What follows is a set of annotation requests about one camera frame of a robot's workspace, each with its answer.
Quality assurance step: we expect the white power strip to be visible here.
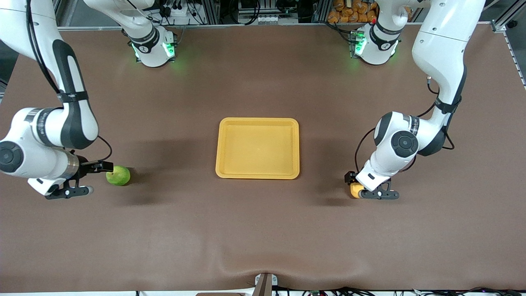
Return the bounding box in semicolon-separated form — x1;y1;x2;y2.
162;5;196;20

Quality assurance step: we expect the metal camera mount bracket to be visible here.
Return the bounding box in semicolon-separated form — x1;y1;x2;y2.
254;273;278;296

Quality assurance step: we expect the orange packaged snack bag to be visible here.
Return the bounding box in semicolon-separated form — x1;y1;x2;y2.
328;0;379;24

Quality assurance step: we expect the brown table mat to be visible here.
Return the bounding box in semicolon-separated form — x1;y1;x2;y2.
0;23;526;293

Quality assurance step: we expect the green apple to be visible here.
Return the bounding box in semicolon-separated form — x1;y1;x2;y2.
106;165;131;186

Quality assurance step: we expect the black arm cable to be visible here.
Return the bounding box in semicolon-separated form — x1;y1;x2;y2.
25;0;113;163
354;76;456;173

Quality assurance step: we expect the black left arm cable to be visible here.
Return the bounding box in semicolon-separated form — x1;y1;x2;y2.
354;76;456;173

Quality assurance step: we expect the aluminium frame post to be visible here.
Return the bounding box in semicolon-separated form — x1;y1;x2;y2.
491;6;526;33
53;0;68;28

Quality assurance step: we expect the yellow plastic tray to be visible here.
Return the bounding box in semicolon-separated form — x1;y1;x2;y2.
215;117;300;180

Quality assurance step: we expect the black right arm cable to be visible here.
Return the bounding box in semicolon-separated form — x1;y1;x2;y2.
25;0;113;163

